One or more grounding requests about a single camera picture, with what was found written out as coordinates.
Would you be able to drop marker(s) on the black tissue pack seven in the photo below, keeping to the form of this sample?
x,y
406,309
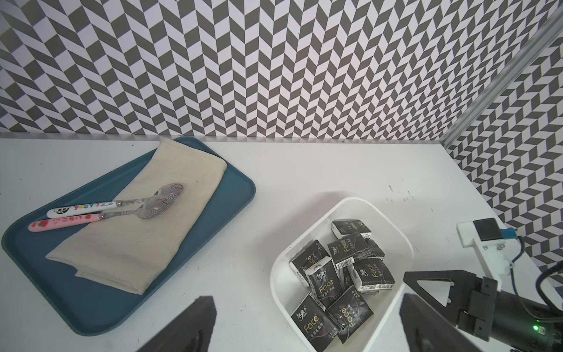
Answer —
x,y
349,312

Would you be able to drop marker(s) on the white storage box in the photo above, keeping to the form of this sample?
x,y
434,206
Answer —
x,y
288,291

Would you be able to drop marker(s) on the black tissue pack four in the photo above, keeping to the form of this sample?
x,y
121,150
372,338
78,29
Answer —
x,y
370,276

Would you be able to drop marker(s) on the pink handled spoon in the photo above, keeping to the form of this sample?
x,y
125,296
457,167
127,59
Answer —
x,y
150,209

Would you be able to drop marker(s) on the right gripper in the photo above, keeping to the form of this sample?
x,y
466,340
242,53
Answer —
x,y
476,297

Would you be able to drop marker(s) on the black tissue pack eight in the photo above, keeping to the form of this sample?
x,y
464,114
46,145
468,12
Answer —
x,y
375,252

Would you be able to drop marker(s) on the black tissue pack six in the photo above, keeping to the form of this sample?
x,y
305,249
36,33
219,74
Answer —
x,y
314,323

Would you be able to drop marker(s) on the white handled spoon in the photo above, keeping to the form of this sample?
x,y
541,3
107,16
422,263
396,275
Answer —
x,y
168,192

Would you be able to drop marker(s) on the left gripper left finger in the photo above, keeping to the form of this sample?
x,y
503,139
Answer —
x,y
191,330

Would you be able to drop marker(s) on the black tissue pack three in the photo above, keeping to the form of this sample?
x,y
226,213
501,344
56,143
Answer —
x,y
324,282

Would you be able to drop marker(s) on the black tissue pack five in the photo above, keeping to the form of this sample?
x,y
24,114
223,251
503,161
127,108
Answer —
x,y
346,227

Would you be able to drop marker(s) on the black tissue pack one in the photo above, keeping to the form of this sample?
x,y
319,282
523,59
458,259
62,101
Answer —
x,y
346,250

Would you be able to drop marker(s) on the beige folded cloth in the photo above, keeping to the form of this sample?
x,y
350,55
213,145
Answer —
x,y
129,253

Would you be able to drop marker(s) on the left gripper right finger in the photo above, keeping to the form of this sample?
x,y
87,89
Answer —
x,y
426,330

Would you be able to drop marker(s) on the black tissue pack two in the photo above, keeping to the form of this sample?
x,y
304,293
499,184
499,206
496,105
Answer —
x,y
312,253

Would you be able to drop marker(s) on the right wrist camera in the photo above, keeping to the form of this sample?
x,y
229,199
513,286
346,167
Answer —
x,y
489,242

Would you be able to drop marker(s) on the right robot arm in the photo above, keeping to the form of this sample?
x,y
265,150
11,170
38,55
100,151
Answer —
x,y
522,324

